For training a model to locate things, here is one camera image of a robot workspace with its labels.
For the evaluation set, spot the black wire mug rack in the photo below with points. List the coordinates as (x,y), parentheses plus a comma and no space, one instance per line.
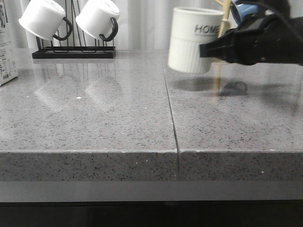
(79,45)

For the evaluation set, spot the white blue milk carton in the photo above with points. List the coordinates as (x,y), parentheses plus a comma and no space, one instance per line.
(8,70)

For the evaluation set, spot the wooden mug tree stand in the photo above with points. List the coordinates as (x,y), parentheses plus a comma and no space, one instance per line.
(225,23)

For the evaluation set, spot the left white enamel mug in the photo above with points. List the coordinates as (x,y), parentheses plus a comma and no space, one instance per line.
(43,18)

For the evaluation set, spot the blue mug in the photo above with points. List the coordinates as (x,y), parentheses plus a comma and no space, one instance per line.
(240,11)

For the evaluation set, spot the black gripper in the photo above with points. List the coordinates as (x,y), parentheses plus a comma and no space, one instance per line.
(266,40)

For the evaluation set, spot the white enamel mug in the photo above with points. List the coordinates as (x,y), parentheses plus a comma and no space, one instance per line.
(98,19)
(43,18)

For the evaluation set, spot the cream HOME mug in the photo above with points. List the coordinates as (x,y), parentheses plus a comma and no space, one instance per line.
(192,27)

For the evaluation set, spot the right white enamel mug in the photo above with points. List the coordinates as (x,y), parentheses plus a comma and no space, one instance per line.
(98,19)

